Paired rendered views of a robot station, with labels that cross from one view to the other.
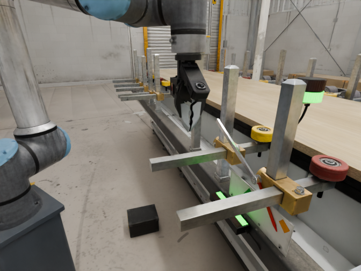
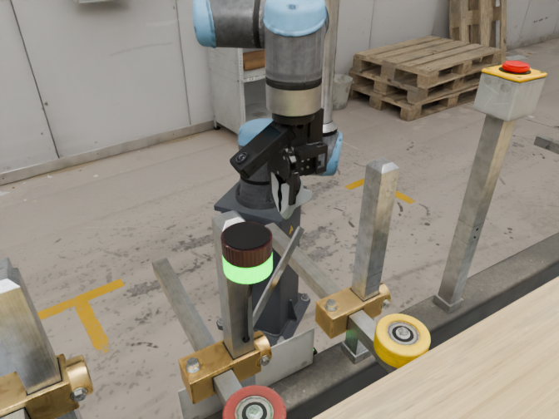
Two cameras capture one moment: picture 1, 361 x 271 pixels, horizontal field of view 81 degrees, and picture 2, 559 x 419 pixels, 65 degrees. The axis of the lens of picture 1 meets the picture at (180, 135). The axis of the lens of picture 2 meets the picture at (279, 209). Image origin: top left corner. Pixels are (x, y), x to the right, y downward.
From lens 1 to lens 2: 0.87 m
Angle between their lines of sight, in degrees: 69
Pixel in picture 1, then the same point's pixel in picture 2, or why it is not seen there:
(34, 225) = (249, 215)
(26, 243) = not seen: hidden behind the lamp
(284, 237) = (190, 406)
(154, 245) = not seen: hidden behind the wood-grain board
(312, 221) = not seen: outside the picture
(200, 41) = (275, 98)
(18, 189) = (257, 175)
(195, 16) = (268, 62)
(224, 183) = (341, 355)
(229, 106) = (363, 233)
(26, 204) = (258, 194)
